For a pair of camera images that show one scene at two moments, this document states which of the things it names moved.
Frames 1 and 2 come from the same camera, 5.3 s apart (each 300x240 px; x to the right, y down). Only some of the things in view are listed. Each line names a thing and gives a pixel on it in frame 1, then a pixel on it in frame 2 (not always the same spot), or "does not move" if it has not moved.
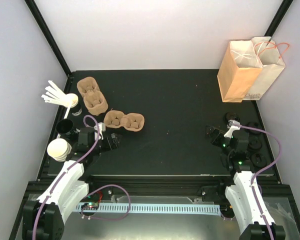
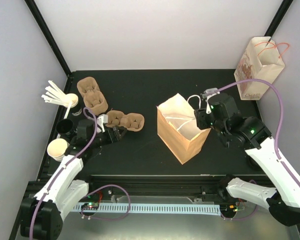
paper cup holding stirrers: [71, 100] does not move
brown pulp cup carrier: [132, 121] does not move
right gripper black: [214, 131] -> [202, 123]
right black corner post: [278, 18] does not move
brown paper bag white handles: [239, 70] -> [177, 127]
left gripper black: [109, 147] -> [111, 139]
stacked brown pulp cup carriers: [95, 100] does not move
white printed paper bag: [272, 64] does not move
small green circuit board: [90, 205] does not move
